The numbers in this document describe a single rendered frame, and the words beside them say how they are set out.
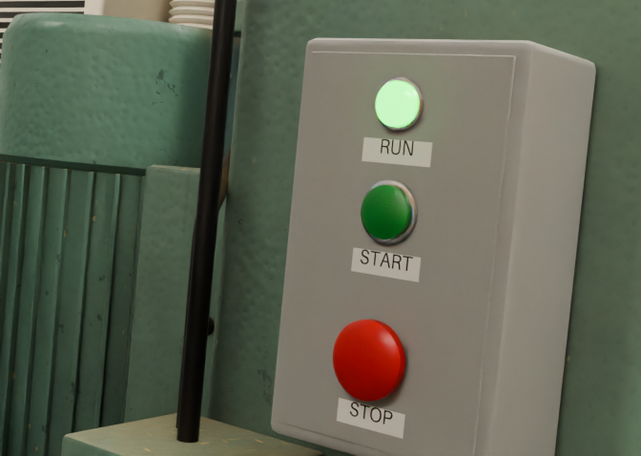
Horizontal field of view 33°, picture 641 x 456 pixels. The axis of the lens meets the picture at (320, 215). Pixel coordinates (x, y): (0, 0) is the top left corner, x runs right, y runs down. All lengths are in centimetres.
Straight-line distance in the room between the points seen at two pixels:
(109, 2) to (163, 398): 166
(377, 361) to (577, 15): 16
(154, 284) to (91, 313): 6
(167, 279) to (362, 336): 24
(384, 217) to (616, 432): 12
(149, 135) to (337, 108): 25
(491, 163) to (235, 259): 19
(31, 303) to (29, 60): 15
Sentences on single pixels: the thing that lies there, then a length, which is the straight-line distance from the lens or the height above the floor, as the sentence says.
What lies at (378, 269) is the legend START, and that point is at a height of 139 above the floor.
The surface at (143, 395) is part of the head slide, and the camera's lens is 63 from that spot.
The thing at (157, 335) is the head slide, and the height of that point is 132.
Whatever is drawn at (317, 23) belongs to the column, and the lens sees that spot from 51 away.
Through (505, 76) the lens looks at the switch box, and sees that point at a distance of 38.
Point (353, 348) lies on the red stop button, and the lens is 40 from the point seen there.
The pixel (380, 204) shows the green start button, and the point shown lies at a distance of 40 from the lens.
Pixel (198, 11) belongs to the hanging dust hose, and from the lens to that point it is 220.
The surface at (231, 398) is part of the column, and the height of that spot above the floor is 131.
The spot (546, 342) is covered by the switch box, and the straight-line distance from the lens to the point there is 42.
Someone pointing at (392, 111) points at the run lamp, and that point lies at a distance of 40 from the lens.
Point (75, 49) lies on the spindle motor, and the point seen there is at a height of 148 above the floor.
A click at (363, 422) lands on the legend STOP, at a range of 41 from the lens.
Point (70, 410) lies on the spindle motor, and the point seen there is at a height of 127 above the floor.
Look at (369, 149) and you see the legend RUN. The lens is 41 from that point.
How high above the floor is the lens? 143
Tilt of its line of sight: 3 degrees down
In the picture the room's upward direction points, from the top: 5 degrees clockwise
